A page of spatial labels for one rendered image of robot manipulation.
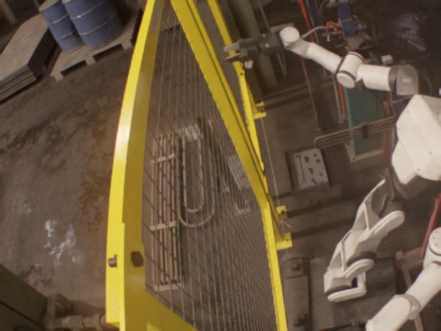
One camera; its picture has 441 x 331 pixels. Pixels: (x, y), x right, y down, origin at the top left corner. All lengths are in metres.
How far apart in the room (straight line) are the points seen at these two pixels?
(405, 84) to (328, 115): 1.86
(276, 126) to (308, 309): 1.55
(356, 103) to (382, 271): 1.06
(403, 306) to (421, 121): 0.59
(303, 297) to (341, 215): 0.67
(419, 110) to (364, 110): 1.36
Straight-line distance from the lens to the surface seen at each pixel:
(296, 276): 2.19
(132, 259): 0.45
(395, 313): 0.83
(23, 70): 5.86
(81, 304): 2.94
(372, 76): 1.43
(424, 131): 1.18
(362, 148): 2.78
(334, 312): 2.11
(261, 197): 2.13
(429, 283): 0.90
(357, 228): 1.67
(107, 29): 5.07
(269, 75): 3.39
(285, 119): 3.16
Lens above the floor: 2.18
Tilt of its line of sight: 46 degrees down
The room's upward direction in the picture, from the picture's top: 25 degrees counter-clockwise
